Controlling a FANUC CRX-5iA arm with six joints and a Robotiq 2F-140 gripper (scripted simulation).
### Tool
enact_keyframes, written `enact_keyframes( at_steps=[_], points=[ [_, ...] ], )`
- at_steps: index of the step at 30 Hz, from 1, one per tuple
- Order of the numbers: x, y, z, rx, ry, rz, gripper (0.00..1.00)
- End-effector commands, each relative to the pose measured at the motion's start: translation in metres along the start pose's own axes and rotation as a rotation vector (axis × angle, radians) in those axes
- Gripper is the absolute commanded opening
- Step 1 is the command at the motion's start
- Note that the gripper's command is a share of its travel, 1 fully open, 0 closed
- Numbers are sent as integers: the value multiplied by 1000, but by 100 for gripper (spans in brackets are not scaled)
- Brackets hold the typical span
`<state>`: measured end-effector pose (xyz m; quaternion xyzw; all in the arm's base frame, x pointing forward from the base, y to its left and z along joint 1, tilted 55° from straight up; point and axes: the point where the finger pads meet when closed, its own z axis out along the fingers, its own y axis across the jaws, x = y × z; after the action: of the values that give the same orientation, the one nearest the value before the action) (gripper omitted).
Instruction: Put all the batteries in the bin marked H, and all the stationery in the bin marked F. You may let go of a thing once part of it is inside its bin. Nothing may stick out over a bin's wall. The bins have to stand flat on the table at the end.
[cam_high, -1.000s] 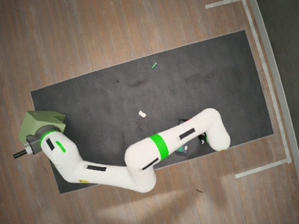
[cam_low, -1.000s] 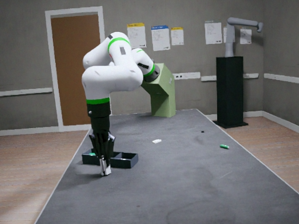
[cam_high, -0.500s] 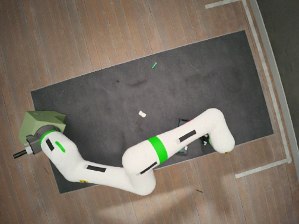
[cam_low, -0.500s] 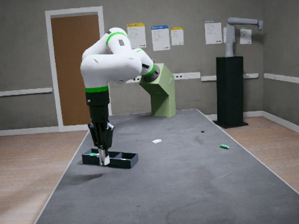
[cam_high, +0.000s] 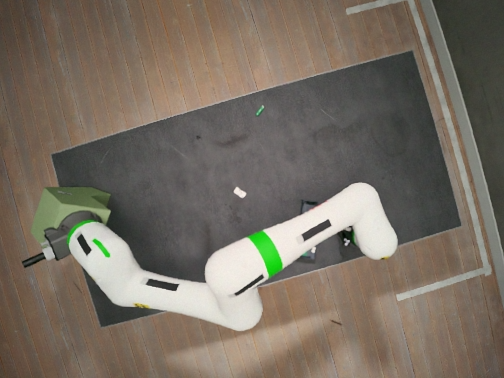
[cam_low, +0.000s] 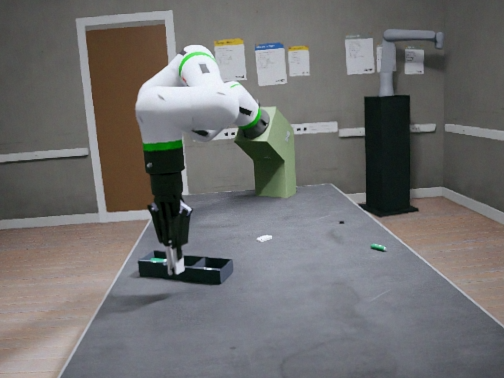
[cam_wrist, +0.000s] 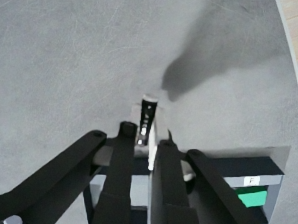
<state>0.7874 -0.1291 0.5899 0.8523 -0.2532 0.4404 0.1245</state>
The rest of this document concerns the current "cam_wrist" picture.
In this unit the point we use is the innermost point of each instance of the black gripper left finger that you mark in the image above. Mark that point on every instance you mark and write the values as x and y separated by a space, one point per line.
44 196

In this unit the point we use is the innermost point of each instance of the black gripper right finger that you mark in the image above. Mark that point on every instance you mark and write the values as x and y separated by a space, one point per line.
208 192

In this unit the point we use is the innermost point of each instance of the grey three-compartment bin rack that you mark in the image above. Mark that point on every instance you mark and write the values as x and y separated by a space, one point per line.
239 171

